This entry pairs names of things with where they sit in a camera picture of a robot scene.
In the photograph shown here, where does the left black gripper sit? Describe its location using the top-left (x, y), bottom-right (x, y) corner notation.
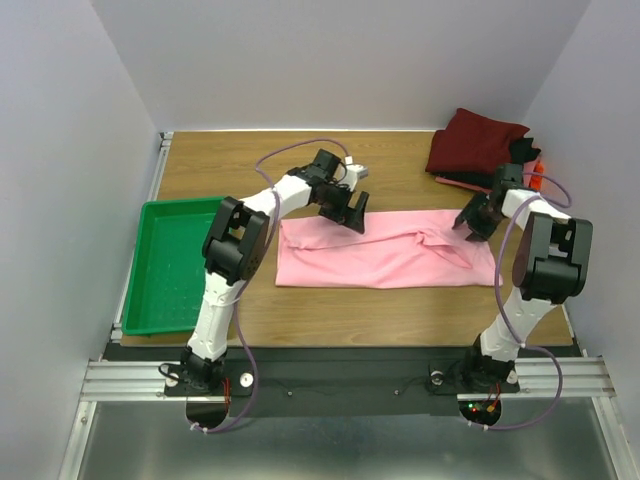
top-left (317, 181), bottom-right (369, 235)

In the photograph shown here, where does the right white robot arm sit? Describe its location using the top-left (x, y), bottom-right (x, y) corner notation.
top-left (453, 164), bottom-right (593, 390)

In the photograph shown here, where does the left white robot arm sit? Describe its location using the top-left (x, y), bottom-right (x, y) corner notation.
top-left (179, 149), bottom-right (369, 394)

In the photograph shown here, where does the folded salmon pink t shirt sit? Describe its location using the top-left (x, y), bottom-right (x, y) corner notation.
top-left (434, 176), bottom-right (491, 194)

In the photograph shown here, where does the folded orange t shirt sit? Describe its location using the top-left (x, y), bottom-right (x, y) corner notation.
top-left (529, 160), bottom-right (545, 191)

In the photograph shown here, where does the folded maroon t shirt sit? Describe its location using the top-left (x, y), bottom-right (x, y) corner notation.
top-left (425, 108), bottom-right (529, 174)

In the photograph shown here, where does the right control board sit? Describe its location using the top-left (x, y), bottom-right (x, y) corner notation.
top-left (458, 399), bottom-right (502, 426)

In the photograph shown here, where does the green plastic tray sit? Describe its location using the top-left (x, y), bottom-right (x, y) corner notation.
top-left (122, 197), bottom-right (222, 336)

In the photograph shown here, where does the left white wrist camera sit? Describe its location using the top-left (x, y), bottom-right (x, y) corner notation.
top-left (341, 156), bottom-right (369, 186)

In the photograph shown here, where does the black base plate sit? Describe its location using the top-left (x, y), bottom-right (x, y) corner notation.
top-left (159, 347), bottom-right (520, 426)

